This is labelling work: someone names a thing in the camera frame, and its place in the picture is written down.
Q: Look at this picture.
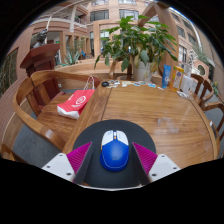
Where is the dark bust statue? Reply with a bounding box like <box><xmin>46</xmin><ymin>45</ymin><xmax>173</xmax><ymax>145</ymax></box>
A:
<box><xmin>31</xmin><ymin>28</ymin><xmax>49</xmax><ymax>49</ymax></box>

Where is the wooden armchair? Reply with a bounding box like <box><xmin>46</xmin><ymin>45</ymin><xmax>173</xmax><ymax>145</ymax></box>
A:
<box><xmin>199</xmin><ymin>101</ymin><xmax>224</xmax><ymax>141</ymax></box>
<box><xmin>0</xmin><ymin>143</ymin><xmax>28</xmax><ymax>164</ymax></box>
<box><xmin>108</xmin><ymin>59</ymin><xmax>134</xmax><ymax>81</ymax></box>
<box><xmin>12</xmin><ymin>69</ymin><xmax>101</xmax><ymax>151</ymax></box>
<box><xmin>189</xmin><ymin>73</ymin><xmax>214</xmax><ymax>108</ymax></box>

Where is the red and white bag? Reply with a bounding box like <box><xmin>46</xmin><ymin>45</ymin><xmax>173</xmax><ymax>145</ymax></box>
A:
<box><xmin>56</xmin><ymin>75</ymin><xmax>96</xmax><ymax>120</ymax></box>

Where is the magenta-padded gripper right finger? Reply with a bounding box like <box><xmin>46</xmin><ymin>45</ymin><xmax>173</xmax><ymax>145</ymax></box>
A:
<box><xmin>131</xmin><ymin>141</ymin><xmax>182</xmax><ymax>185</ymax></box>

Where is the spiky green agave plant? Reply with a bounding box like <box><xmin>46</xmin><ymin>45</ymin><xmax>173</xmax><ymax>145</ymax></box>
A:
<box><xmin>62</xmin><ymin>46</ymin><xmax>83</xmax><ymax>67</ymax></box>

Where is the blue and white computer mouse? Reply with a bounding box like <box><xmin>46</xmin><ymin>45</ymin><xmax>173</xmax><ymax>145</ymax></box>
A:
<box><xmin>99</xmin><ymin>129</ymin><xmax>130</xmax><ymax>173</ymax></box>

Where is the white pump bottle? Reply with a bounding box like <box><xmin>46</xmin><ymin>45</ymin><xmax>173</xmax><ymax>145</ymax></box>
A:
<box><xmin>179</xmin><ymin>63</ymin><xmax>195</xmax><ymax>94</ymax></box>

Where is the green plant in white pot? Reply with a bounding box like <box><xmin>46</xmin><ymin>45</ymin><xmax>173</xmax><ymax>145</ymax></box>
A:
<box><xmin>94</xmin><ymin>14</ymin><xmax>179</xmax><ymax>83</ymax></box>

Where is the blue tube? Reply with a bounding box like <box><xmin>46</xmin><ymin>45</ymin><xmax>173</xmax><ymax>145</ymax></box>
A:
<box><xmin>161</xmin><ymin>64</ymin><xmax>172</xmax><ymax>90</ymax></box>

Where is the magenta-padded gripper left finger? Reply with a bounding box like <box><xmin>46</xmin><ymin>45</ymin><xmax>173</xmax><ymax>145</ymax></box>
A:
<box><xmin>41</xmin><ymin>141</ymin><xmax>94</xmax><ymax>185</ymax></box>

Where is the round dark grey mouse pad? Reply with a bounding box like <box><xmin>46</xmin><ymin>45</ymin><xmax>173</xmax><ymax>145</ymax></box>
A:
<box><xmin>72</xmin><ymin>118</ymin><xmax>157</xmax><ymax>189</ymax></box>

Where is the white sculpture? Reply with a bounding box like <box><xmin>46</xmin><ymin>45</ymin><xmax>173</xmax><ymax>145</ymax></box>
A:
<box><xmin>189</xmin><ymin>49</ymin><xmax>198</xmax><ymax>68</ymax></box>

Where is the yellow liquid bottle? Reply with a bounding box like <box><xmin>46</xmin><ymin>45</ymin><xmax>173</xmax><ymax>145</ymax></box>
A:
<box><xmin>170</xmin><ymin>65</ymin><xmax>185</xmax><ymax>93</ymax></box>

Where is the red-brown wooden pedestal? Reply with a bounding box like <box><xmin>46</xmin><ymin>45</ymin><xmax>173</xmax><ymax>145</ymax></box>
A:
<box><xmin>19</xmin><ymin>43</ymin><xmax>62</xmax><ymax>114</ymax></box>

